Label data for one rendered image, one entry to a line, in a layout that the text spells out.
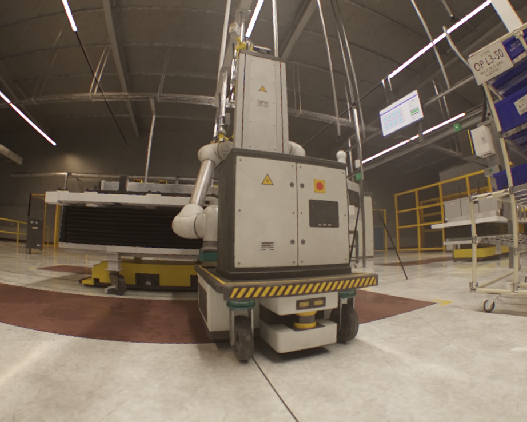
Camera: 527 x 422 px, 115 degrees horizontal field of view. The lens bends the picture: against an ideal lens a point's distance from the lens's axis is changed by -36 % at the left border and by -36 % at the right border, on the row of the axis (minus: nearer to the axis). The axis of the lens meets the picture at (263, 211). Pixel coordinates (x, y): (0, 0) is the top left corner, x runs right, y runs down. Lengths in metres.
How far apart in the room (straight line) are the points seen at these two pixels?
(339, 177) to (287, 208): 0.31
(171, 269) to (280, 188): 1.72
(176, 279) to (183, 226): 1.02
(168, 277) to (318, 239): 1.75
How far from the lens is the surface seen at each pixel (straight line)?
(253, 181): 1.04
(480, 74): 1.98
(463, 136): 3.28
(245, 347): 0.98
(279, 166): 1.10
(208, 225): 1.53
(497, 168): 3.09
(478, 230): 5.68
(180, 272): 2.57
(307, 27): 12.82
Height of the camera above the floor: 0.45
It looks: 8 degrees up
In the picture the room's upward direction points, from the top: straight up
